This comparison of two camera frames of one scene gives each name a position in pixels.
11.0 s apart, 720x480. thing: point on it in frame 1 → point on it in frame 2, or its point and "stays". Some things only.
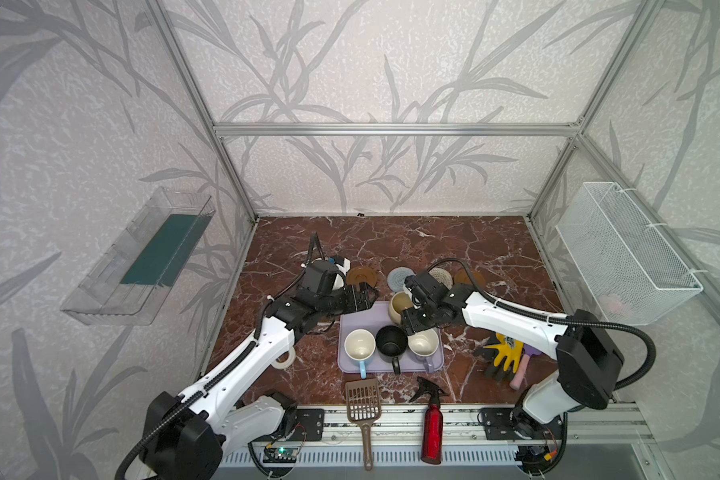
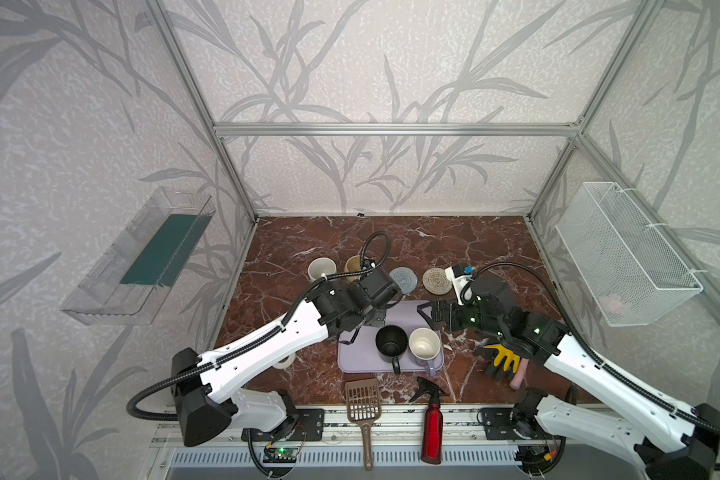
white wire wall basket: [630, 275] stays
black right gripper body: [413, 320] → [450, 314]
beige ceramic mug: [398, 302] → [353, 264]
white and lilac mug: [425, 344] stays
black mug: [391, 343] stays
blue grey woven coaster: [396, 278] stays
